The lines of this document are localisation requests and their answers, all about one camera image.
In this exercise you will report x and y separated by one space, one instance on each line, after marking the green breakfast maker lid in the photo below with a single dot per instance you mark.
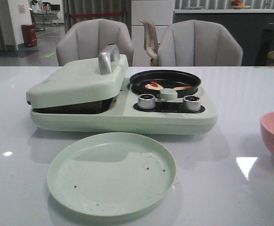
78 82

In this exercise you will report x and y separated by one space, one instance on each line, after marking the bread slice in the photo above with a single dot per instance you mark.
82 108

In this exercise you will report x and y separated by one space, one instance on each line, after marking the green breakfast maker base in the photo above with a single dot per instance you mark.
122 117

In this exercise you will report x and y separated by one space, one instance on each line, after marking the left silver control knob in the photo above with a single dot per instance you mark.
146 101

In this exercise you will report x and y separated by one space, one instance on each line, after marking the silver control knob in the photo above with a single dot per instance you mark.
146 101
191 103

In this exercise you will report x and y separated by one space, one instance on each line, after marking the black round frying pan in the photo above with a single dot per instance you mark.
167 79

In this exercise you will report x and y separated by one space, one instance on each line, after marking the right silver control knob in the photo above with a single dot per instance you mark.
191 103

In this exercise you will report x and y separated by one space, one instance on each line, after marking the light green round plate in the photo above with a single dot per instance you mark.
112 175

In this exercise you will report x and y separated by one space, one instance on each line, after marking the beige office chair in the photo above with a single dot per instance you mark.
150 42

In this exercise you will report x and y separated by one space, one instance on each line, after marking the right grey upholstered chair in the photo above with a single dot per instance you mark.
198 43

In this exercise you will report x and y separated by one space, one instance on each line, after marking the grey upholstered chair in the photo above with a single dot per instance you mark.
86 39
198 43

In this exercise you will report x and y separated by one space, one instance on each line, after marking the left grey upholstered chair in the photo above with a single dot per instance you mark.
86 39

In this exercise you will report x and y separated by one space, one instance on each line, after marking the white cabinet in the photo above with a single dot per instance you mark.
160 13

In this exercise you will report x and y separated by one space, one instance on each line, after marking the red trash bin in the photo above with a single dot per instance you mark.
29 35

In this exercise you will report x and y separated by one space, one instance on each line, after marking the dark grey counter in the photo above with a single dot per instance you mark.
252 28

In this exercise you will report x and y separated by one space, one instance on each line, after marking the fruit plate on counter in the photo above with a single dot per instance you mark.
237 4

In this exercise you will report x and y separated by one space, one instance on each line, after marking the green round pan handle knob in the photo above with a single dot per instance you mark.
168 94

